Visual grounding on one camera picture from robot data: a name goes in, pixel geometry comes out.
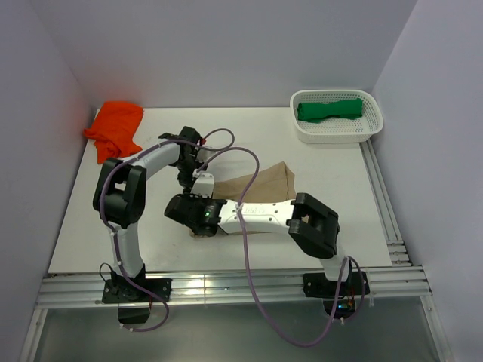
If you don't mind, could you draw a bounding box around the beige t-shirt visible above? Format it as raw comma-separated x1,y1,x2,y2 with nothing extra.
212,162,296,235

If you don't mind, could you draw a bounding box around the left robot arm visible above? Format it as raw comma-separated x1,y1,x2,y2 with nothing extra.
93,126,204,302

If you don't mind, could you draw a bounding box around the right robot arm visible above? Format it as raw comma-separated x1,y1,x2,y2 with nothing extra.
165,193,353,294

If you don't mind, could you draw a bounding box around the orange t-shirt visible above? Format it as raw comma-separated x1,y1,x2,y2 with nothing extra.
83,101,144,164

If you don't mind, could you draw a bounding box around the white plastic basket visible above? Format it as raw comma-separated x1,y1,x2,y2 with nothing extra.
290,89,384,144

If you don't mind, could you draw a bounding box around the rolled green t-shirt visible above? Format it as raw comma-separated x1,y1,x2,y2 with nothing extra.
297,98,363,123

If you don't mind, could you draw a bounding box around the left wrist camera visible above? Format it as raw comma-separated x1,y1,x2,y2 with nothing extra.
196,148,217,163

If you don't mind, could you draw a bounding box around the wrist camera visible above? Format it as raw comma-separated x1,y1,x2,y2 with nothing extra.
196,148,217,163
191,170,215,198

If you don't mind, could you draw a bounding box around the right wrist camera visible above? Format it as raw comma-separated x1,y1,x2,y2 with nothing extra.
191,170,215,198

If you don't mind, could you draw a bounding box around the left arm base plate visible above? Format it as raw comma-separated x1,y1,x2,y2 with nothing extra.
101,278,172,304

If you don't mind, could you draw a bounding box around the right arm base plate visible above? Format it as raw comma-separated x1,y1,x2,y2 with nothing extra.
303,271,371,299

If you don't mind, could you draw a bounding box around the aluminium rail frame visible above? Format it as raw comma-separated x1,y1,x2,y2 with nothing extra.
20,142,454,361

